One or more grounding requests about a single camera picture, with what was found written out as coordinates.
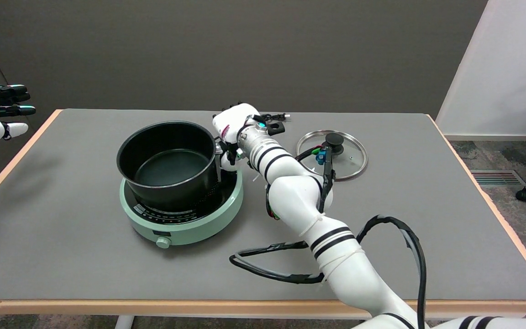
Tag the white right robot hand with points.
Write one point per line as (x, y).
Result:
(233, 132)

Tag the black soup pot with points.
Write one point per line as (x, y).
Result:
(169, 167)

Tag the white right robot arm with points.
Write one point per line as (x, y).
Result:
(318, 219)

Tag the green induction stove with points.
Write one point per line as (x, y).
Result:
(185, 224)

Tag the glass pot lid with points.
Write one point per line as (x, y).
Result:
(347, 155)

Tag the grey table mat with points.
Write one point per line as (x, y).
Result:
(244, 205)

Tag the white table leg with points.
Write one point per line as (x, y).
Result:
(123, 321)

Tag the floor vent grille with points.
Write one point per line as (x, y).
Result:
(498, 177)

